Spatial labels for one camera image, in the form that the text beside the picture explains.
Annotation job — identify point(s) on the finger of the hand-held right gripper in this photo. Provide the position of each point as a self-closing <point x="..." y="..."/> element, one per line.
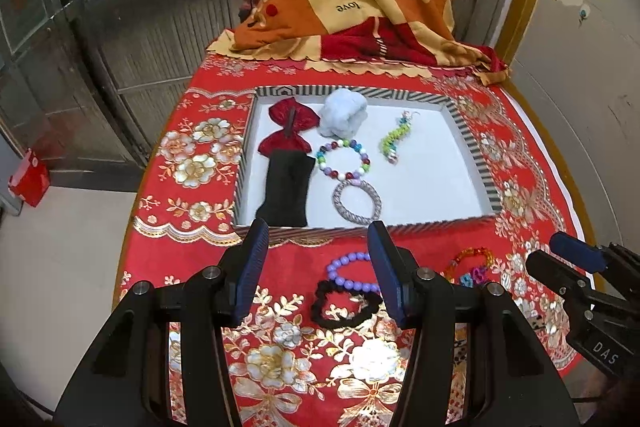
<point x="577" y="249"/>
<point x="555" y="274"/>

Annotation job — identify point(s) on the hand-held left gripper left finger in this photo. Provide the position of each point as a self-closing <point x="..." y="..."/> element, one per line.
<point x="252" y="257"/>

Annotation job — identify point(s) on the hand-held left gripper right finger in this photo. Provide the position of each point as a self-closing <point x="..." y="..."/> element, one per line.
<point x="385" y="257"/>

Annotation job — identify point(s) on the black cloth pouch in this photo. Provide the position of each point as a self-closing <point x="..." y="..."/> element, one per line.
<point x="285" y="187"/>

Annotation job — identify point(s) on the white tray with striped rim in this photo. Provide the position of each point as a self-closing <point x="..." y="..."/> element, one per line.
<point x="430" y="167"/>

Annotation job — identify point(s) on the light blue scrunchie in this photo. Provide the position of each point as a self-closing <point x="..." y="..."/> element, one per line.
<point x="342" y="114"/>

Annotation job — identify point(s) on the red velvet bow hair clip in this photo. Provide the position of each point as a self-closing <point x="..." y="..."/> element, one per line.
<point x="300" y="112"/>

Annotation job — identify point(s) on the red floral tablecloth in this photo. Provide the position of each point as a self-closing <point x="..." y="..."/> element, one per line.
<point x="175" y="252"/>

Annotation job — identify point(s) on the black scrunchie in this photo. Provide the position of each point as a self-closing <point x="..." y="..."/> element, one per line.
<point x="320" y="302"/>

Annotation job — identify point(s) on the purple flower hair clip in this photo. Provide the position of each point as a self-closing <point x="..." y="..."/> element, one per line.
<point x="475" y="278"/>

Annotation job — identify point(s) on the red paper bag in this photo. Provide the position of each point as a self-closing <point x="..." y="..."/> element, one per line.
<point x="30" y="179"/>

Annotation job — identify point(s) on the metal folding door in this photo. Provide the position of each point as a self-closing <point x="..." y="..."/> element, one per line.
<point x="125" y="32"/>

